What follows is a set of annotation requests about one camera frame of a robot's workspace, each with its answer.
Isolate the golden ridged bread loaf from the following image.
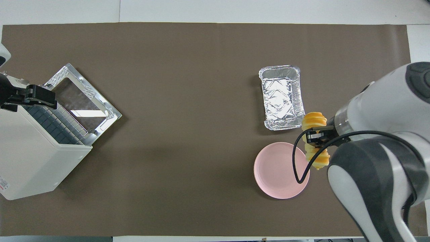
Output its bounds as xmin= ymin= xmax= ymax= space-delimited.
xmin=301 ymin=112 xmax=331 ymax=170

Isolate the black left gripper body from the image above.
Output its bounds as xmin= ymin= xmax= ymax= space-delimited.
xmin=0 ymin=72 xmax=57 ymax=112

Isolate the pink round plate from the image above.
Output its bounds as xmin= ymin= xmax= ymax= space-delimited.
xmin=254 ymin=142 xmax=310 ymax=200

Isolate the cream toaster oven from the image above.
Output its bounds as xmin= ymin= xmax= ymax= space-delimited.
xmin=0 ymin=75 xmax=94 ymax=201

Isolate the metal wire oven rack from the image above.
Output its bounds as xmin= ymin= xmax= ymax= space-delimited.
xmin=24 ymin=89 xmax=92 ymax=146

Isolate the brown table mat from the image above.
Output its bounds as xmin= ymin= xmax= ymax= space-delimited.
xmin=0 ymin=22 xmax=424 ymax=237

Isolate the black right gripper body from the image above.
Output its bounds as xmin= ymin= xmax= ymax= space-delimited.
xmin=304 ymin=125 xmax=340 ymax=149

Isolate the glass oven door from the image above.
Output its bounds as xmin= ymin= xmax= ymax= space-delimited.
xmin=44 ymin=63 xmax=122 ymax=136

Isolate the aluminium foil tray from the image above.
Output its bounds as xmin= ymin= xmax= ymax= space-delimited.
xmin=258 ymin=65 xmax=306 ymax=131

